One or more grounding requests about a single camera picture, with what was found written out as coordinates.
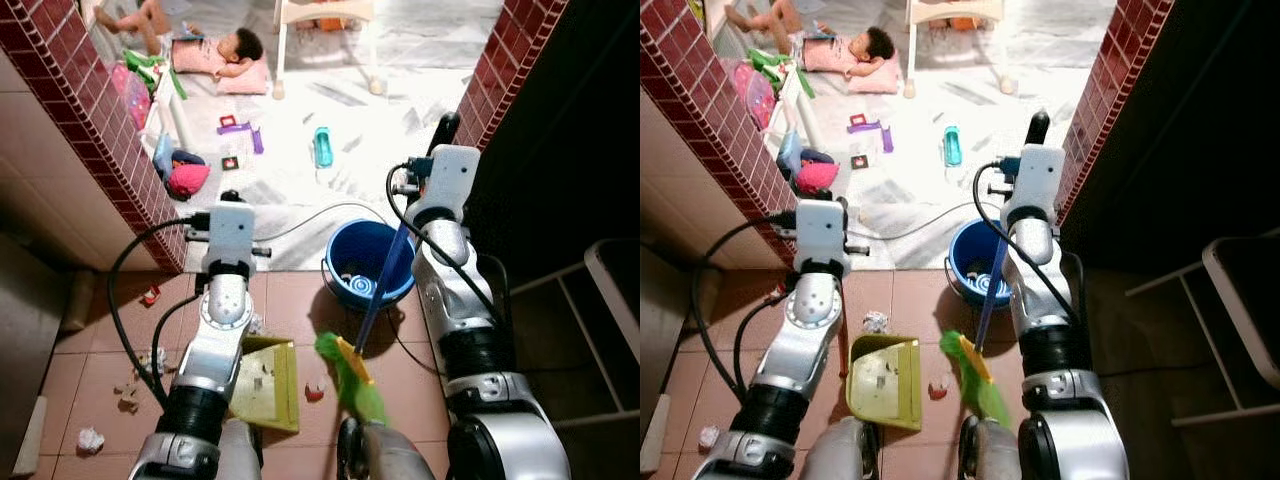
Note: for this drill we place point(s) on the yellow-green dustpan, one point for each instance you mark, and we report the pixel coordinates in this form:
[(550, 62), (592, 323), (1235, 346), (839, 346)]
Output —
[(888, 385), (272, 385)]

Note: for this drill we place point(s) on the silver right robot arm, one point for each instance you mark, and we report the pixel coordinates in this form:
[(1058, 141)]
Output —
[(1045, 300), (455, 290)]

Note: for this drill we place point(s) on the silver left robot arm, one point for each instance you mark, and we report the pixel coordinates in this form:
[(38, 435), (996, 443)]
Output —
[(800, 350), (212, 350)]

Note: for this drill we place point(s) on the pink hat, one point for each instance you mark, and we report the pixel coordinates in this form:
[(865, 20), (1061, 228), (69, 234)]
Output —
[(188, 180), (816, 177)]

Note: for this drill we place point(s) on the small dark square toy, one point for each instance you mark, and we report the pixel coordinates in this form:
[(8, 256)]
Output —
[(859, 161), (230, 162)]

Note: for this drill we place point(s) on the light blue cloth item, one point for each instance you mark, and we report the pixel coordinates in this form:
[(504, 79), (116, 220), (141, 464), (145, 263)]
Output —
[(788, 152), (162, 155)]

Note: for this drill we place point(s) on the purple toy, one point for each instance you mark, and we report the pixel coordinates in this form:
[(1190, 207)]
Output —
[(873, 127), (243, 128)]

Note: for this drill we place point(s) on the teal bottle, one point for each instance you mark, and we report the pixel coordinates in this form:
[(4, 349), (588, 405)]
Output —
[(952, 147), (323, 148)]

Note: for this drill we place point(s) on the small red scrap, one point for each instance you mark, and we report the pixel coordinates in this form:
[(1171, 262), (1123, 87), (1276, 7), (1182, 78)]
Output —
[(778, 292), (150, 295)]

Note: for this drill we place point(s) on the pink pillow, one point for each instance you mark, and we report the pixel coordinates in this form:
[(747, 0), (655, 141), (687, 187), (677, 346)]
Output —
[(880, 80), (245, 82)]

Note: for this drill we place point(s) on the white crumpled paper ball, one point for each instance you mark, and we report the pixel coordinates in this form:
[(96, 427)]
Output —
[(90, 441), (709, 436), (254, 325), (876, 321)]

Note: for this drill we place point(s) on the pink mesh bag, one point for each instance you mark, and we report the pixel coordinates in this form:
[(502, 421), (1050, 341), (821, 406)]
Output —
[(757, 95), (132, 95)]

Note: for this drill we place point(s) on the blue plastic bucket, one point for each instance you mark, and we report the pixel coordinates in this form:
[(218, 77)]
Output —
[(350, 262), (968, 262)]

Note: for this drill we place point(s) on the green toy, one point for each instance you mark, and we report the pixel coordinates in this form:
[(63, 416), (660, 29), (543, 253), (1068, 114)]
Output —
[(775, 66), (150, 68)]

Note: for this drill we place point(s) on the child lying down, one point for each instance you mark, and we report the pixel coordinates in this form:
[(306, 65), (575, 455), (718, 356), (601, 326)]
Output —
[(865, 46), (235, 48)]

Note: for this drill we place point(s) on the white chair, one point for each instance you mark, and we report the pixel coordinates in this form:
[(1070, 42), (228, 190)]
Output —
[(912, 40), (282, 40)]

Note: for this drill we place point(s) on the red and white wrapper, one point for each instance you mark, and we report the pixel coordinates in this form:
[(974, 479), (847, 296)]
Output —
[(939, 386), (314, 390)]

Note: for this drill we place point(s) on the beige paper scraps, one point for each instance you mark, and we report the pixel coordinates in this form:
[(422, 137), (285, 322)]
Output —
[(130, 392)]

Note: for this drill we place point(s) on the white shelf rack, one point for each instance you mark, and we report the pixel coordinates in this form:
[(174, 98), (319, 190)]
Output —
[(610, 290), (1240, 300)]

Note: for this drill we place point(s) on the grey right robot leg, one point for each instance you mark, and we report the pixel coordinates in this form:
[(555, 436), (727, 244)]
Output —
[(995, 455), (395, 455)]

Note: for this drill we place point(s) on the white skirting piece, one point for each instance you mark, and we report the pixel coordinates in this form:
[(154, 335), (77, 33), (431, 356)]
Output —
[(30, 440), (655, 440)]

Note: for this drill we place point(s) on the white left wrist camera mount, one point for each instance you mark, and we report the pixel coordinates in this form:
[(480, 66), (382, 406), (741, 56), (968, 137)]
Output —
[(231, 238), (822, 238)]

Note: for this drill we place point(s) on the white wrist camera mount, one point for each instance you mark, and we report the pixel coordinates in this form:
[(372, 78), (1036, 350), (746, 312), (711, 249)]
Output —
[(231, 238), (822, 238), (1038, 185), (450, 185)]

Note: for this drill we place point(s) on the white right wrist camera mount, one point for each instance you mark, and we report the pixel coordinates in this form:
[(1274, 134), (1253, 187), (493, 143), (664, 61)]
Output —
[(450, 185), (1038, 185)]

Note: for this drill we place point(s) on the white rail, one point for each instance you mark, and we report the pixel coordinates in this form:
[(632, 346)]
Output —
[(802, 112), (172, 115)]

